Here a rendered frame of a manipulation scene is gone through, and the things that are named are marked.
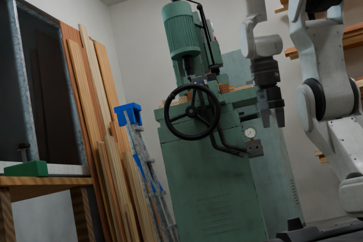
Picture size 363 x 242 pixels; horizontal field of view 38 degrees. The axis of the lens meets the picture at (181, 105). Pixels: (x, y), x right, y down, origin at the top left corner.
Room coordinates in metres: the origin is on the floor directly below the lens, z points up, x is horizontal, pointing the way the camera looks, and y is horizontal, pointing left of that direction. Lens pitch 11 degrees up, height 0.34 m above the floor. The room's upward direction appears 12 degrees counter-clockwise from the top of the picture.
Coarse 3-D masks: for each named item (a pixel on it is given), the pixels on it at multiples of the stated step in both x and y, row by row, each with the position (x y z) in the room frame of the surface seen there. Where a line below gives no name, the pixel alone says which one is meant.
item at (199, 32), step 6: (192, 12) 3.07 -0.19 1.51; (198, 18) 3.07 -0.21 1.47; (198, 24) 3.07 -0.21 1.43; (198, 30) 3.07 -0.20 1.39; (198, 36) 3.07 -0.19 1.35; (204, 42) 3.09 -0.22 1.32; (204, 48) 3.07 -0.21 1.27; (204, 54) 3.07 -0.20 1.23; (174, 60) 3.09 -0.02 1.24; (204, 60) 3.07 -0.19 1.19; (174, 66) 3.10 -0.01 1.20; (204, 66) 3.07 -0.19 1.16; (174, 72) 3.10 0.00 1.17; (210, 72) 3.07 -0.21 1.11; (180, 84) 3.09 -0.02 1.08; (180, 96) 3.10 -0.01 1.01
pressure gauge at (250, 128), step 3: (249, 126) 2.65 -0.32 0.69; (252, 126) 2.64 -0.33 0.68; (246, 129) 2.65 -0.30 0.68; (249, 129) 2.65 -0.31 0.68; (252, 129) 2.65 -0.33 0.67; (255, 129) 2.64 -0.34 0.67; (246, 132) 2.65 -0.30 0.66; (249, 132) 2.65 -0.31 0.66; (252, 132) 2.65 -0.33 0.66; (255, 132) 2.65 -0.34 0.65; (246, 135) 2.65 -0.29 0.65; (249, 135) 2.65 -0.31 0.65; (252, 135) 2.65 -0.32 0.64; (255, 135) 2.64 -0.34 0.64; (252, 138) 2.67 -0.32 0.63; (252, 141) 2.67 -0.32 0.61
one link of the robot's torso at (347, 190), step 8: (344, 184) 1.57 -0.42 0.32; (352, 184) 1.52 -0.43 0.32; (360, 184) 1.48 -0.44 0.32; (344, 192) 1.57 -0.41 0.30; (352, 192) 1.53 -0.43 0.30; (360, 192) 1.49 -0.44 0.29; (344, 200) 1.58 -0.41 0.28; (352, 200) 1.54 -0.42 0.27; (360, 200) 1.50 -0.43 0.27; (344, 208) 1.59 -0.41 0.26; (352, 208) 1.55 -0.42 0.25; (360, 208) 1.51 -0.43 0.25; (352, 216) 1.58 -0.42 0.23; (360, 216) 1.54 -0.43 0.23
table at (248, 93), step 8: (248, 88) 2.70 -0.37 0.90; (256, 88) 2.70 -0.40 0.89; (224, 96) 2.72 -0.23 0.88; (232, 96) 2.72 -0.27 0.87; (240, 96) 2.71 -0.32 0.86; (248, 96) 2.71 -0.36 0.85; (256, 96) 2.70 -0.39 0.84; (184, 104) 2.75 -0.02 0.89; (200, 104) 2.64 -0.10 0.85; (208, 104) 2.64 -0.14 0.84; (224, 104) 2.72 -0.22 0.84; (232, 104) 2.77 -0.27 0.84; (240, 104) 2.82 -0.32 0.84; (248, 104) 2.87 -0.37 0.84; (160, 112) 2.76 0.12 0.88; (176, 112) 2.75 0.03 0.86; (184, 112) 2.75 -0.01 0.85
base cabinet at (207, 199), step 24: (168, 144) 2.76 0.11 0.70; (192, 144) 2.75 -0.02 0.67; (240, 144) 2.72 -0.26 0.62; (168, 168) 2.77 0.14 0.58; (192, 168) 2.75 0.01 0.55; (216, 168) 2.73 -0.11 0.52; (240, 168) 2.72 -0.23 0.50; (192, 192) 2.75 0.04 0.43; (216, 192) 2.74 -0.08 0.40; (240, 192) 2.72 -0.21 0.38; (192, 216) 2.75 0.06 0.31; (216, 216) 2.74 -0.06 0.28; (240, 216) 2.72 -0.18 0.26; (192, 240) 2.76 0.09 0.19; (216, 240) 2.74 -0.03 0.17; (240, 240) 2.73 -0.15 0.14; (264, 240) 2.72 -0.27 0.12
